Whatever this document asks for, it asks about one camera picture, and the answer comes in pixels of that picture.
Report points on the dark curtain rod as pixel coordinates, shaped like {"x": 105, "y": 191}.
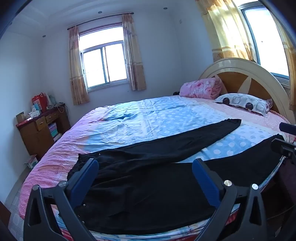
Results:
{"x": 97, "y": 20}

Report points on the red paper bag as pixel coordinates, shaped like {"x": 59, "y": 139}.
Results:
{"x": 39, "y": 100}

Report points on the brown wooden desk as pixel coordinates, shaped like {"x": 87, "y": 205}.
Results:
{"x": 34, "y": 136}

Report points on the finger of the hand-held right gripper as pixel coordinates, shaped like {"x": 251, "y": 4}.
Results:
{"x": 288, "y": 128}
{"x": 281, "y": 146}

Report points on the grey patterned pillow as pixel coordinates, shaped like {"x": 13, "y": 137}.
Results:
{"x": 240, "y": 102}

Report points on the black pants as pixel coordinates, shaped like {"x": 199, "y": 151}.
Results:
{"x": 143, "y": 185}

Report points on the folded pink floral blanket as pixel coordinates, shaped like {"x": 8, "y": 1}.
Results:
{"x": 198, "y": 89}

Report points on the patterned pink blue bed sheet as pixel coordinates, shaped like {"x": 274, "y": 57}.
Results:
{"x": 138, "y": 115}

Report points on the cream wooden bed headboard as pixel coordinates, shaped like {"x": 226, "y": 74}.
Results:
{"x": 254, "y": 69}

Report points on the open white teal box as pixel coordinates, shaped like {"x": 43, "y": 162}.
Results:
{"x": 31, "y": 161}

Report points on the sliding window with metal frame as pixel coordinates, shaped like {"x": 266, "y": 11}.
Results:
{"x": 104, "y": 64}

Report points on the large bright window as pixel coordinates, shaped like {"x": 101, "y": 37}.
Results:
{"x": 270, "y": 41}

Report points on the person's dark clothing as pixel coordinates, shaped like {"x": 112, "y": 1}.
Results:
{"x": 284, "y": 185}

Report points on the yellow patterned curtain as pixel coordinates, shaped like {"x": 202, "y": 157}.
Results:
{"x": 290, "y": 64}
{"x": 226, "y": 30}

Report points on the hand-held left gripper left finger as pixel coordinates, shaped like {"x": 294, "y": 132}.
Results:
{"x": 84, "y": 180}

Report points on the small cardboard box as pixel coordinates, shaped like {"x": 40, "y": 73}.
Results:
{"x": 20, "y": 117}

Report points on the pale floral curtain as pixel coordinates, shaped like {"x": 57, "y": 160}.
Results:
{"x": 135, "y": 58}
{"x": 77, "y": 74}

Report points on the pale teal bag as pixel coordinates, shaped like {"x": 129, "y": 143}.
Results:
{"x": 51, "y": 100}

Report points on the white tissue box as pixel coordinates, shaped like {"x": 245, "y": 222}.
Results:
{"x": 33, "y": 115}

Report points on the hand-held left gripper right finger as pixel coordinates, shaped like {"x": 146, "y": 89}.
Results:
{"x": 205, "y": 180}

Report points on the stack of pastel boxes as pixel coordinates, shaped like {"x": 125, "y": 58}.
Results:
{"x": 53, "y": 132}

